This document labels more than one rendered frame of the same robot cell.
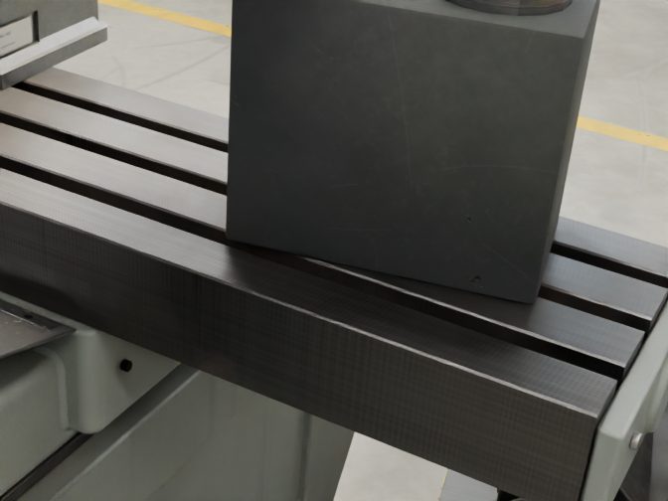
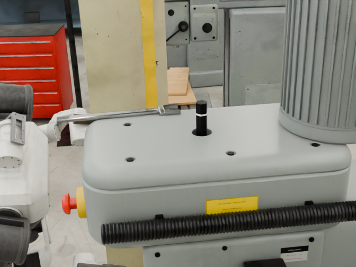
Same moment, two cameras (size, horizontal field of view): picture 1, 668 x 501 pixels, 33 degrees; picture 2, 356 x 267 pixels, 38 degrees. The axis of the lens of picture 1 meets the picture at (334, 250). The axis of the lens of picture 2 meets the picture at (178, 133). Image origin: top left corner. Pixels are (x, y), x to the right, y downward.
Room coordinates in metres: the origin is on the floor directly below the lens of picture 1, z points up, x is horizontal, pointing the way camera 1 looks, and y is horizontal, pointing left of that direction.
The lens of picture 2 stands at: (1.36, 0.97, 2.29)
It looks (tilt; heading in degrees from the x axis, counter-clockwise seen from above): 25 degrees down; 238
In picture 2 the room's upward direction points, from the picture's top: 2 degrees counter-clockwise
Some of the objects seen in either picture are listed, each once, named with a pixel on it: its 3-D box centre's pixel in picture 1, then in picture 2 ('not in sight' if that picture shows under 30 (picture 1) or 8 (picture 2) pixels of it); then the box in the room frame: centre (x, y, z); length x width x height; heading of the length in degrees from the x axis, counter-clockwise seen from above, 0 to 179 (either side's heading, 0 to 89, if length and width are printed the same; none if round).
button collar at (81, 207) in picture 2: not in sight; (83, 202); (1.07, 0.17, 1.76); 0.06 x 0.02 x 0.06; 64
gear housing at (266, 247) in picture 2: not in sight; (223, 224); (0.83, 0.29, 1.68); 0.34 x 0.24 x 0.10; 154
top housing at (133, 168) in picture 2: not in sight; (210, 168); (0.85, 0.28, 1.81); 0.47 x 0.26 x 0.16; 154
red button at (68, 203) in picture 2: not in sight; (71, 203); (1.09, 0.16, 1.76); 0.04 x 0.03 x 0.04; 64
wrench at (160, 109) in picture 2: not in sight; (118, 114); (0.95, 0.11, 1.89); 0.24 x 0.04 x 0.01; 157
